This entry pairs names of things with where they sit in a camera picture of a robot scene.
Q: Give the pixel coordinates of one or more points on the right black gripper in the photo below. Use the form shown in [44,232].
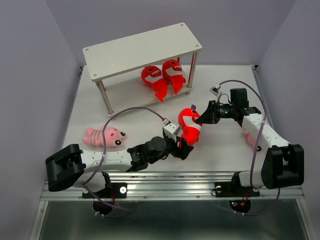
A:
[209,116]

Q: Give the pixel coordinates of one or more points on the white two-tier shelf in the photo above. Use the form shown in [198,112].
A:
[107,62]

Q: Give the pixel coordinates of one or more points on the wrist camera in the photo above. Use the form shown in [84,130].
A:
[171,129]
[216,90]

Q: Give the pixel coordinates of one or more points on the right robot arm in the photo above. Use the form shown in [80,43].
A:
[283,164]

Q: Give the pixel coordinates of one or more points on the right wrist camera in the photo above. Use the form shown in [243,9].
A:
[216,90]

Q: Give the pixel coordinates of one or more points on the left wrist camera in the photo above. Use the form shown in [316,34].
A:
[171,129]

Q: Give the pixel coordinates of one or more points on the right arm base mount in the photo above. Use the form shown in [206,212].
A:
[240,196]

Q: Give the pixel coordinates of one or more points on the red shark plush toy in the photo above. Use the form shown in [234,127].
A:
[153,78]

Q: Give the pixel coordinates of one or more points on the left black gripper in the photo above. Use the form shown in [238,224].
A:
[184,148]

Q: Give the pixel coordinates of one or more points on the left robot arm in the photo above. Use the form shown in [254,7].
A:
[73,167]

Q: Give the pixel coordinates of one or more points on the aluminium mounting rail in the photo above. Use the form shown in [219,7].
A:
[170,186]

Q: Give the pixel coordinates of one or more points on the pink striped plush left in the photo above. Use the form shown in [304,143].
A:
[110,138]

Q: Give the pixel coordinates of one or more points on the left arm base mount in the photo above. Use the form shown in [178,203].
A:
[104,201]

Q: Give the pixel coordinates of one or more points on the red clownfish plush toy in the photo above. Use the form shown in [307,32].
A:
[190,129]

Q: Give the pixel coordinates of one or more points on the pink plush toy right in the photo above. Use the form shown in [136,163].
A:
[249,139]

